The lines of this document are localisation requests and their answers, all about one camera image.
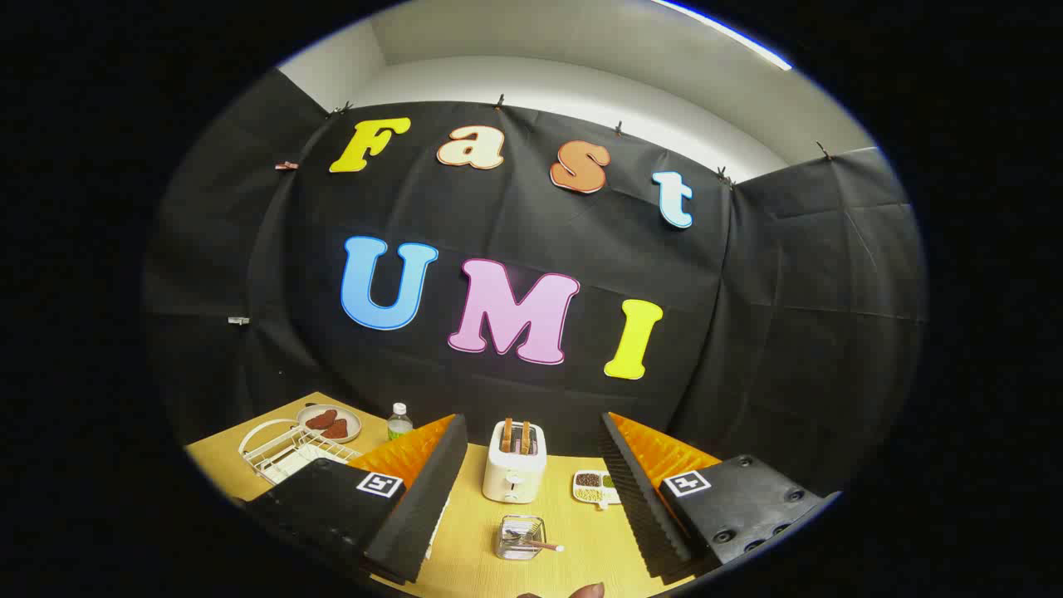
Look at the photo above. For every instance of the green label drink bottle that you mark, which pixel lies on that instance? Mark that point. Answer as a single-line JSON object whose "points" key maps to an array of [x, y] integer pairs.
{"points": [[399, 425]]}

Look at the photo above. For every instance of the small grey plate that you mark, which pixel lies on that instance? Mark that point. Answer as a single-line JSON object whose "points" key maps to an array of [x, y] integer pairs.
{"points": [[353, 419]]}

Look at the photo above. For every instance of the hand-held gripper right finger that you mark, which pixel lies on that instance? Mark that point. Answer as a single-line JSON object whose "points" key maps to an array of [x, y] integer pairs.
{"points": [[639, 515]]}

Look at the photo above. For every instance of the black backdrop cloth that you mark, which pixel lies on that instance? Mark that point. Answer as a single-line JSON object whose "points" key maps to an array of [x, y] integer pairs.
{"points": [[515, 216]]}

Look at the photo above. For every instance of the pile of red beans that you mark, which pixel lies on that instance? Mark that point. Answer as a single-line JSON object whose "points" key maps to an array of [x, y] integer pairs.
{"points": [[588, 479]]}

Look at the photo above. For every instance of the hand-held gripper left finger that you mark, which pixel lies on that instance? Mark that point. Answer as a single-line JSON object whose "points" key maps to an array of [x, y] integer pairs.
{"points": [[423, 515]]}

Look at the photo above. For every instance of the red meat piece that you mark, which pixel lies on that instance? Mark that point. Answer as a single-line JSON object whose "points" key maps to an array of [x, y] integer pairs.
{"points": [[335, 430], [321, 419]]}

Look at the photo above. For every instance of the pile of yellow soybeans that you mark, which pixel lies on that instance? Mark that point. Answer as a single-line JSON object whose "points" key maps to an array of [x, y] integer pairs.
{"points": [[589, 495]]}

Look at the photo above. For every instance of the white toaster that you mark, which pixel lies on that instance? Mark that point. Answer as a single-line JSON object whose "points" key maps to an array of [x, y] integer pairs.
{"points": [[511, 477]]}

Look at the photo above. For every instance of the white divided dish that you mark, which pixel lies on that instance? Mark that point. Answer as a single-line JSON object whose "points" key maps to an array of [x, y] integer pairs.
{"points": [[588, 504]]}

